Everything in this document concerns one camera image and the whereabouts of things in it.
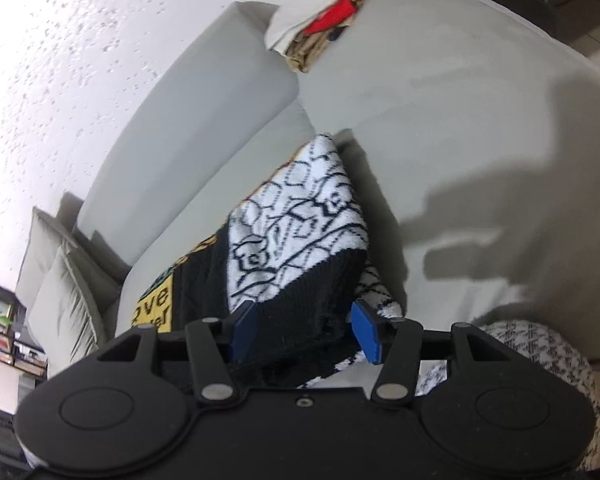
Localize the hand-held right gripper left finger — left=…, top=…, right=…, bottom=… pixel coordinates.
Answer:
left=97, top=301, right=258, bottom=406

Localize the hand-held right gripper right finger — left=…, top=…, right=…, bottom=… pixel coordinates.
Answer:
left=351, top=299, right=511, bottom=406

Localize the black white patterned knit sweater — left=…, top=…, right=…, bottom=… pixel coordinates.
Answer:
left=172, top=132, right=371, bottom=391

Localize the black garment with yellow print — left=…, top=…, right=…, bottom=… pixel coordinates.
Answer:
left=130, top=160, right=231, bottom=336

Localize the large grey cushion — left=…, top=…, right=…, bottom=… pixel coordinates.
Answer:
left=27, top=242, right=123, bottom=376

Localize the white patterned cloth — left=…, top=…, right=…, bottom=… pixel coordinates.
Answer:
left=415, top=320, right=600, bottom=468

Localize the grey sofa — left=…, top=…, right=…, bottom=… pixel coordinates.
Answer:
left=75, top=0, right=600, bottom=366

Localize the bookshelf with books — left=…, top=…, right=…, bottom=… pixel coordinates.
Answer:
left=0, top=275, right=48, bottom=378

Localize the tan folded garment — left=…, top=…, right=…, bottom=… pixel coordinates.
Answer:
left=285, top=0, right=388, bottom=73

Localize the red folded garment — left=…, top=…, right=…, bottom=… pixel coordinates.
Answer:
left=307, top=0, right=358, bottom=36

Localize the white folded garment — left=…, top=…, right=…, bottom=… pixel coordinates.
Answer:
left=265, top=0, right=381, bottom=53

